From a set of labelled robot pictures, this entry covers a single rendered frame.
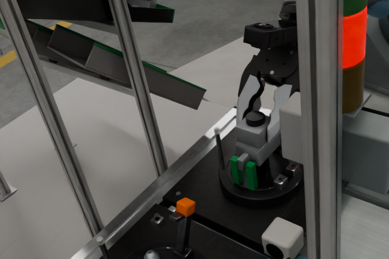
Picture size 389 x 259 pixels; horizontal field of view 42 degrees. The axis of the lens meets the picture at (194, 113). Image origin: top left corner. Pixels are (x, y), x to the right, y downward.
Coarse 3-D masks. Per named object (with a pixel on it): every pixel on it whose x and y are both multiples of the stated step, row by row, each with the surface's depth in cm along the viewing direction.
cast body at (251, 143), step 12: (252, 120) 76; (264, 120) 77; (240, 132) 77; (252, 132) 76; (264, 132) 76; (240, 144) 78; (252, 144) 77; (264, 144) 77; (276, 144) 80; (240, 156) 78; (252, 156) 77; (264, 156) 78; (240, 168) 78
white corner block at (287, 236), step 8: (272, 224) 73; (280, 224) 73; (288, 224) 73; (264, 232) 72; (272, 232) 72; (280, 232) 72; (288, 232) 72; (296, 232) 71; (264, 240) 72; (272, 240) 71; (280, 240) 71; (288, 240) 70; (296, 240) 71; (264, 248) 73; (272, 248) 71; (280, 248) 70; (288, 248) 70; (296, 248) 72; (272, 256) 73; (280, 256) 71; (288, 256) 71
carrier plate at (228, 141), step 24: (192, 168) 89; (216, 168) 88; (168, 192) 85; (192, 192) 84; (216, 192) 83; (192, 216) 81; (216, 216) 79; (240, 216) 78; (264, 216) 77; (288, 216) 77; (240, 240) 76
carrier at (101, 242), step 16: (160, 208) 82; (144, 224) 80; (176, 224) 79; (192, 224) 78; (128, 240) 78; (144, 240) 77; (160, 240) 77; (176, 240) 76; (192, 240) 76; (208, 240) 75; (224, 240) 75; (112, 256) 76; (128, 256) 73; (144, 256) 66; (160, 256) 72; (176, 256) 71; (192, 256) 71; (208, 256) 73; (224, 256) 72; (240, 256) 72; (256, 256) 72
